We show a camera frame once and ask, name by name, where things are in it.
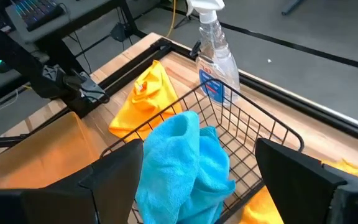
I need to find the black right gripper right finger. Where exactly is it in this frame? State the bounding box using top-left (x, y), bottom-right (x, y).
top-left (255, 138), bottom-right (347, 224)

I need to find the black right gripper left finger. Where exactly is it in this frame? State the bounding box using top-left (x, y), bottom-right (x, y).
top-left (22, 139), bottom-right (145, 224)

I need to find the blue microfiber towel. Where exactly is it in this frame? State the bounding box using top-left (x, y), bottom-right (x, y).
top-left (134, 111), bottom-right (236, 224)

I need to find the yellow microfiber towel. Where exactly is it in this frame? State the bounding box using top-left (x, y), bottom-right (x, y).
top-left (108, 59), bottom-right (183, 142)
top-left (239, 158), bottom-right (358, 224)

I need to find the clear spray bottle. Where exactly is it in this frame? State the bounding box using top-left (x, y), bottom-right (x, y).
top-left (186, 0), bottom-right (241, 107)

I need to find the black computer mouse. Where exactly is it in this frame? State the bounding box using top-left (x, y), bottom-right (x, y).
top-left (0, 58), bottom-right (12, 75)

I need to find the black tripod stand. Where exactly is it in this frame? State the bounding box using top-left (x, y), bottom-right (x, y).
top-left (175, 12), bottom-right (199, 30)

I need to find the grey computer desk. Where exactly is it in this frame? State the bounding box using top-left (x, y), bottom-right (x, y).
top-left (0, 0), bottom-right (142, 106)

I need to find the backlit black keyboard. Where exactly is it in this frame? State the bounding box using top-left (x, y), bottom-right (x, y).
top-left (11, 0), bottom-right (65, 32)

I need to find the black aluminium table frame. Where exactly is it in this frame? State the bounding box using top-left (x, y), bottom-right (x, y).
top-left (0, 37), bottom-right (358, 151)

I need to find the black wire basket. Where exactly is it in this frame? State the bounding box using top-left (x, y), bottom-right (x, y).
top-left (99, 78), bottom-right (305, 224)

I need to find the yellow cable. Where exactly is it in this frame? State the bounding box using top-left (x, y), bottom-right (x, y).
top-left (165, 0), bottom-right (178, 39)

